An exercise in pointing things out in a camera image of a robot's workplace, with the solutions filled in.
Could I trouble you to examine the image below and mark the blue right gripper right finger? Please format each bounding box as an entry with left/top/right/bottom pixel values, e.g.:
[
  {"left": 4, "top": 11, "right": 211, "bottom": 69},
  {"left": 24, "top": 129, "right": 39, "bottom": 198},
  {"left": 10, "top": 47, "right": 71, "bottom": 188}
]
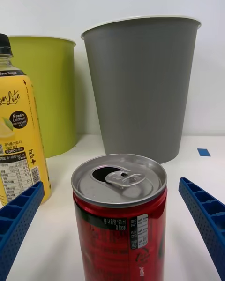
[{"left": 178, "top": 177, "right": 225, "bottom": 281}]

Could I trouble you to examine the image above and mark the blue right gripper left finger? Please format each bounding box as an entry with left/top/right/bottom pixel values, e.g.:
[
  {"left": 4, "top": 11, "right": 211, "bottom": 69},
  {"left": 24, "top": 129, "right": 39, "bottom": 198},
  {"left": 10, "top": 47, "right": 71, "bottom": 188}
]
[{"left": 0, "top": 181, "right": 45, "bottom": 281}]

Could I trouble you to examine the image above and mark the yellow label plastic bottle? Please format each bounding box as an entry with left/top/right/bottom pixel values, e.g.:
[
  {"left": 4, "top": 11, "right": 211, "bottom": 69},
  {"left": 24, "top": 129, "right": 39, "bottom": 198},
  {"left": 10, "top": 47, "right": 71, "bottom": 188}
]
[{"left": 0, "top": 33, "right": 52, "bottom": 207}]

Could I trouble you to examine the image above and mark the yellow-green plastic waste bin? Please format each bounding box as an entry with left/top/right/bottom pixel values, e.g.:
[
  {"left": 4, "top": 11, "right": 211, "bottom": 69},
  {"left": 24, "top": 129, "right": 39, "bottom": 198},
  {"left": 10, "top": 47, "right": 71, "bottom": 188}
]
[{"left": 8, "top": 35, "right": 78, "bottom": 159}]

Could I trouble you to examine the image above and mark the grey plastic waste bin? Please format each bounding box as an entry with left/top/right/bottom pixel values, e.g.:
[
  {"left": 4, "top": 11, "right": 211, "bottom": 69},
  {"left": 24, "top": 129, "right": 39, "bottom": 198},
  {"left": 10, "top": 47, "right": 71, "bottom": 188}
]
[{"left": 81, "top": 15, "right": 202, "bottom": 164}]

